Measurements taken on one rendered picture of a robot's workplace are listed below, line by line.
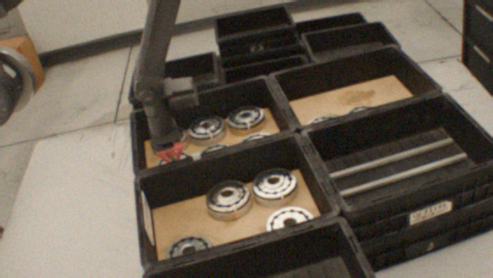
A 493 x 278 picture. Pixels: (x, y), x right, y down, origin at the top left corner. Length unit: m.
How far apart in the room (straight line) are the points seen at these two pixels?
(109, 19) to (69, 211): 2.73
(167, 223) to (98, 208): 0.39
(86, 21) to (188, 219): 3.12
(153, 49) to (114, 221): 0.61
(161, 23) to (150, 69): 0.13
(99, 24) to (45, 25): 0.45
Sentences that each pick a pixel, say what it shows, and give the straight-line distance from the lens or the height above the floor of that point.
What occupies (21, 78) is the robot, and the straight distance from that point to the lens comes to 1.43.
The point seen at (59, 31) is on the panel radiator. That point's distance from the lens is 4.28.
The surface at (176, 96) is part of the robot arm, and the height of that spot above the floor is 1.07.
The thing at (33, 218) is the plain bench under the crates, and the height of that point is 0.70.
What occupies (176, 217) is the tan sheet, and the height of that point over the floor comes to 0.83.
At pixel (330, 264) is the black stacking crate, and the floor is 0.83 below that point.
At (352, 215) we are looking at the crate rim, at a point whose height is 0.92.
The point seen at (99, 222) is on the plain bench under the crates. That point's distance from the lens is 1.52.
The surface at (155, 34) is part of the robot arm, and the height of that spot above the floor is 1.27.
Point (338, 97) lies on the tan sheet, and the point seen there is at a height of 0.83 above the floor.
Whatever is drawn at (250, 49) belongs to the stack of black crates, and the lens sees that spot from 2.61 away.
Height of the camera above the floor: 1.65
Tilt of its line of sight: 36 degrees down
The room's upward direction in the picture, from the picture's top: 12 degrees counter-clockwise
